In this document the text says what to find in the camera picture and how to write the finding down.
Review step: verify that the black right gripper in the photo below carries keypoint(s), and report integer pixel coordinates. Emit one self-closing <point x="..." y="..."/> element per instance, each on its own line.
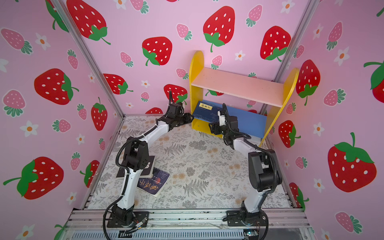
<point x="216" y="126"/>

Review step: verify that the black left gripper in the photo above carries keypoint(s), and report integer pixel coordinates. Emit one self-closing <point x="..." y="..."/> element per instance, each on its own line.
<point x="187" y="117"/>

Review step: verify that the navy book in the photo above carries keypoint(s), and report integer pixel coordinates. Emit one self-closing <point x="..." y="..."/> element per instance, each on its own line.
<point x="207" y="112"/>

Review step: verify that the black book white chinese title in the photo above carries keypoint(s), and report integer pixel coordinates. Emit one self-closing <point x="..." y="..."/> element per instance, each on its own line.
<point x="146" y="173"/>

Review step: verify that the dark book orange calligraphy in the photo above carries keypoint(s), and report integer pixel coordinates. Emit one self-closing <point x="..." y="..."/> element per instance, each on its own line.
<point x="153" y="186"/>

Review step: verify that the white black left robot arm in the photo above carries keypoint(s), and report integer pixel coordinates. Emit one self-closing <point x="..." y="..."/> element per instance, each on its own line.
<point x="133" y="157"/>

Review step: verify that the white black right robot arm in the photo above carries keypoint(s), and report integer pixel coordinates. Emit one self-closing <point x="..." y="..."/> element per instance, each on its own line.
<point x="263" y="170"/>

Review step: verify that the yellow pink blue bookshelf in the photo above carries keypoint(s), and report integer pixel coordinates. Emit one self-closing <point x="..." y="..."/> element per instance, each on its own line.
<point x="215" y="87"/>

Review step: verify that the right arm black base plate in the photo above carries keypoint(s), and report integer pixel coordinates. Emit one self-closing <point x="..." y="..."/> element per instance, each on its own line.
<point x="240" y="218"/>

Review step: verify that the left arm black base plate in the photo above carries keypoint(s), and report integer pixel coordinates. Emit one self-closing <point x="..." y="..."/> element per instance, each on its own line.
<point x="133" y="219"/>

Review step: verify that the aluminium front rail frame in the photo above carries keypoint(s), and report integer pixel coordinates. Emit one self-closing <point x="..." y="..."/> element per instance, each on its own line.
<point x="197" y="224"/>

